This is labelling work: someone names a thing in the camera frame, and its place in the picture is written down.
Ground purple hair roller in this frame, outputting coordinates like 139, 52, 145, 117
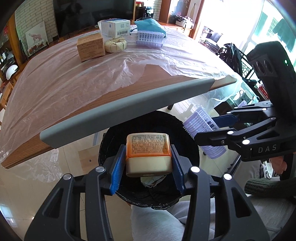
136, 31, 166, 48
183, 106, 226, 159

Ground orange gold jar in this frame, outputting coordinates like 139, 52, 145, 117
125, 133, 173, 177

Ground brown cardboard box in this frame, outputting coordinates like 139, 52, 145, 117
77, 33, 105, 62

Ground black trash bin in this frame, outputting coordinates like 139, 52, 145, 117
98, 110, 200, 210

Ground person right hand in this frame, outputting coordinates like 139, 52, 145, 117
270, 156, 287, 175

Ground black coffee machine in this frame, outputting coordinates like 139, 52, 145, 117
142, 6, 154, 20

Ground white blue medicine box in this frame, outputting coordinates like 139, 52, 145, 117
102, 19, 130, 39

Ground translucent plastic container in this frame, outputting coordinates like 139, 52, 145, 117
97, 21, 103, 32

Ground white helmet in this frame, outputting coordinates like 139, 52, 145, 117
6, 64, 19, 80

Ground giraffe picture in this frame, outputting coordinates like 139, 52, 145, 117
25, 21, 48, 49

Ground black flat screen television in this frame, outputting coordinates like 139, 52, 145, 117
53, 0, 135, 37

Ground blue drawstring bag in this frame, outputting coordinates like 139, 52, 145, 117
135, 18, 167, 37

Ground flower picture frame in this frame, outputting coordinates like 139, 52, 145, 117
27, 40, 48, 57

